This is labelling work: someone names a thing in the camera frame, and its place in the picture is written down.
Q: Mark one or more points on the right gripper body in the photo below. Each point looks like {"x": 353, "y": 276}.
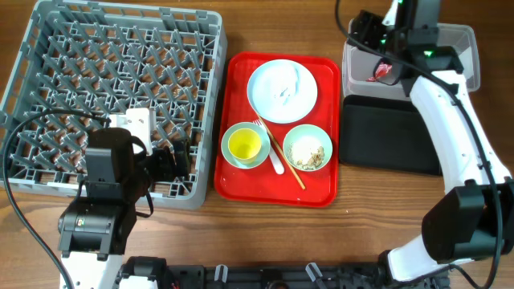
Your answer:
{"x": 373, "y": 31}

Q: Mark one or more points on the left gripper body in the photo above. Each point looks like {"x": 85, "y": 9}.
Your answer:
{"x": 160, "y": 168}

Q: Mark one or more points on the red snack wrapper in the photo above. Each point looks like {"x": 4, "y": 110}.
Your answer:
{"x": 380, "y": 71}

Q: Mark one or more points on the yellow cup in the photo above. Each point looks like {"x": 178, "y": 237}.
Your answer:
{"x": 244, "y": 145}

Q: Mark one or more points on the light green bowl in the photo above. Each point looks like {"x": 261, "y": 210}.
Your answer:
{"x": 302, "y": 130}

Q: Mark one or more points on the rice and food scraps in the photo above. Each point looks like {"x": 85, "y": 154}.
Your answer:
{"x": 307, "y": 153}

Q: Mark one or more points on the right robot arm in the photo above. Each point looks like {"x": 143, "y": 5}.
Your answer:
{"x": 407, "y": 79}

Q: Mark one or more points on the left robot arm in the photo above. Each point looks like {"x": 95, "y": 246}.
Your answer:
{"x": 95, "y": 227}

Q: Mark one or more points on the grey dishwasher rack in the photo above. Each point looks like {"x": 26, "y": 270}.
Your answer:
{"x": 81, "y": 61}

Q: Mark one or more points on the clear plastic bin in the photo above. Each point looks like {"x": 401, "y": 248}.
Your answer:
{"x": 358, "y": 65}

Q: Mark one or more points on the red plastic tray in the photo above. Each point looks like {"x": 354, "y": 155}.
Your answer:
{"x": 262, "y": 183}

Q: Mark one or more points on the black plastic tray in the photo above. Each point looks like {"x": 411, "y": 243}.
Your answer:
{"x": 386, "y": 134}

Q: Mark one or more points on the large light blue plate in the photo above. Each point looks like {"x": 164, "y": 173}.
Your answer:
{"x": 282, "y": 91}

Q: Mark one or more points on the wooden chopstick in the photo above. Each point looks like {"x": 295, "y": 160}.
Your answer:
{"x": 281, "y": 152}

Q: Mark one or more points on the white plastic fork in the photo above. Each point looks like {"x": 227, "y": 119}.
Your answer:
{"x": 276, "y": 162}

